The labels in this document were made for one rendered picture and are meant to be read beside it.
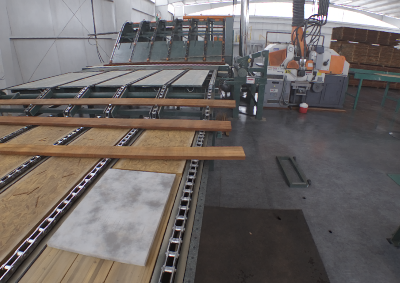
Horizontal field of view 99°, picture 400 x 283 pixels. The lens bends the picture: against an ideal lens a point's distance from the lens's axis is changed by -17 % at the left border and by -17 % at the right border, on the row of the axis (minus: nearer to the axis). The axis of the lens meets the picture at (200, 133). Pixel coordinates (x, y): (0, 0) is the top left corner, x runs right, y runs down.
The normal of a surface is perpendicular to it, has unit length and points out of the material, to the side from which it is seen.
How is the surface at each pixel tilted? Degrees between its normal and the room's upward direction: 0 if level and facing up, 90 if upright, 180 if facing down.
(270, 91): 90
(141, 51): 46
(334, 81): 90
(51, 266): 0
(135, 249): 0
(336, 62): 90
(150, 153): 0
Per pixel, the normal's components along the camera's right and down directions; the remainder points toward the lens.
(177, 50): -0.07, -0.34
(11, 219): 0.00, -0.91
